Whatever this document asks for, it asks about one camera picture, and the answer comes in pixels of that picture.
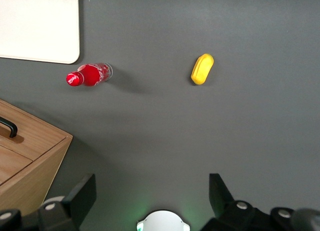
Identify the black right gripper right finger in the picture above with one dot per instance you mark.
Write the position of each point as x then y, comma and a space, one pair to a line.
222, 203

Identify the wooden drawer front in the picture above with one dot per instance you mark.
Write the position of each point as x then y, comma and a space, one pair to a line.
40, 138
12, 163

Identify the cream plastic tray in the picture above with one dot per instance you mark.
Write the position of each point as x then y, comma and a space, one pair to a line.
37, 23

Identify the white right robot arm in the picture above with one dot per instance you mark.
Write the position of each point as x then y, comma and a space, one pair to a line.
162, 222

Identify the red soda can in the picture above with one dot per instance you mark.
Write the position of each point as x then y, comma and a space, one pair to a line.
90, 74

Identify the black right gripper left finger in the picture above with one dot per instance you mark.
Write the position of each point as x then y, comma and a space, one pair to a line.
82, 201

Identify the wooden drawer cabinet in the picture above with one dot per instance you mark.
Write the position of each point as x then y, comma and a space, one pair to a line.
37, 171

